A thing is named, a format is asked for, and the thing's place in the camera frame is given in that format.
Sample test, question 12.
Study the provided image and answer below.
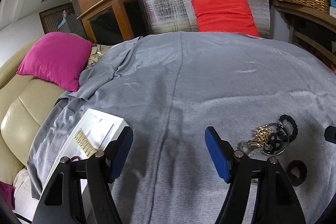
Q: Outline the black scrunchie hair tie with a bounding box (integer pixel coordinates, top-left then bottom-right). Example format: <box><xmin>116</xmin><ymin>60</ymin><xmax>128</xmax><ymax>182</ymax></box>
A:
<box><xmin>286</xmin><ymin>159</ymin><xmax>308</xmax><ymax>187</ymax></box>

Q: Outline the black braided hair tie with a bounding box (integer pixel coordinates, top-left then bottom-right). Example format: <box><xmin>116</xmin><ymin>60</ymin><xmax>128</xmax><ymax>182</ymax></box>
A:
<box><xmin>277</xmin><ymin>114</ymin><xmax>299</xmax><ymax>141</ymax></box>

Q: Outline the black ring bangle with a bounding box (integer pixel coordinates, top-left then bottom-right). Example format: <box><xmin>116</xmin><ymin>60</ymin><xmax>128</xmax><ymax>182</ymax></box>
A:
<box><xmin>262</xmin><ymin>132</ymin><xmax>289</xmax><ymax>156</ymax></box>

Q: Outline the silver watch bracelet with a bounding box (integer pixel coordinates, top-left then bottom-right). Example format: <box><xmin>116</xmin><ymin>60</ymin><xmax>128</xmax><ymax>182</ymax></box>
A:
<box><xmin>237</xmin><ymin>139</ymin><xmax>266</xmax><ymax>157</ymax></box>

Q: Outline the gold hair comb clip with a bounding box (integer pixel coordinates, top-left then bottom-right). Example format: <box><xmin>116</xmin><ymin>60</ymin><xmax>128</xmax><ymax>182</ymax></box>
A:
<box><xmin>73</xmin><ymin>129</ymin><xmax>103</xmax><ymax>157</ymax></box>

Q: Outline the gold brooch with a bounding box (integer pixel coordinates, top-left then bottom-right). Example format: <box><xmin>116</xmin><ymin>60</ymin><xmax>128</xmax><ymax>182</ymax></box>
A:
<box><xmin>255</xmin><ymin>125</ymin><xmax>273</xmax><ymax>145</ymax></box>

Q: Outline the white jewelry tray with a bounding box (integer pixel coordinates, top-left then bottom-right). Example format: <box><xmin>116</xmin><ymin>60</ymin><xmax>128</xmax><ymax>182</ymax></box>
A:
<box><xmin>36</xmin><ymin>108</ymin><xmax>129</xmax><ymax>204</ymax></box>

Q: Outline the white fluffy towel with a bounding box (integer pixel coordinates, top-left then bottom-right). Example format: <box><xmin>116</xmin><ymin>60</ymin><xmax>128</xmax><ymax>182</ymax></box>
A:
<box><xmin>13</xmin><ymin>168</ymin><xmax>39</xmax><ymax>221</ymax></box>

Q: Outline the maroon cloth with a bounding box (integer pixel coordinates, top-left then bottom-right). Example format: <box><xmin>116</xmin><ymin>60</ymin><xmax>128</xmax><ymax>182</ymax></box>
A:
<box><xmin>0</xmin><ymin>181</ymin><xmax>15</xmax><ymax>210</ymax></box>

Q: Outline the grey blanket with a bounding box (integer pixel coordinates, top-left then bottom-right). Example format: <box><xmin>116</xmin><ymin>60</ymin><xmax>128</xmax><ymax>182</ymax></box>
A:
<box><xmin>27</xmin><ymin>32</ymin><xmax>335</xmax><ymax>223</ymax></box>

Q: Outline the beige leather sofa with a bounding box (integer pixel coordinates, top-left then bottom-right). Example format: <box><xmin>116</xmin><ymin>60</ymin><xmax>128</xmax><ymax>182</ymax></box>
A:
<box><xmin>0</xmin><ymin>35</ymin><xmax>116</xmax><ymax>188</ymax></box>

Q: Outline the magenta pillow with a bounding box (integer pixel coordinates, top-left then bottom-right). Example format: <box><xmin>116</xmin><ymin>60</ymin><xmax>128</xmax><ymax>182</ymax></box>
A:
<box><xmin>17</xmin><ymin>32</ymin><xmax>93</xmax><ymax>92</ymax></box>

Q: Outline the small red pillow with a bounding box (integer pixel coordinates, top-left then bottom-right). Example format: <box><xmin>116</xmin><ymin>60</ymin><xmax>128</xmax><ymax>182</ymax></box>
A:
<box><xmin>191</xmin><ymin>0</ymin><xmax>259</xmax><ymax>37</ymax></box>

